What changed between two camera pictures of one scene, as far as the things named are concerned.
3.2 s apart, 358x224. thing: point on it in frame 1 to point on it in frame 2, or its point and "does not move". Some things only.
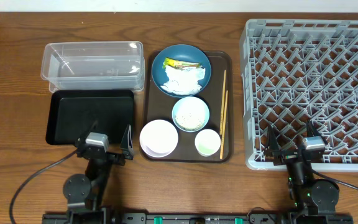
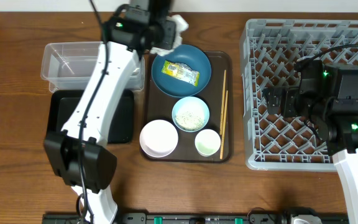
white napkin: x=183 y=81 to x=181 y=25
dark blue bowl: x=181 y=52 does not move
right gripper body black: x=284 y=156 to x=294 y=105
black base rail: x=273 y=218 does not move
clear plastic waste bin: x=94 y=66 does not move
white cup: x=207 y=142 does not move
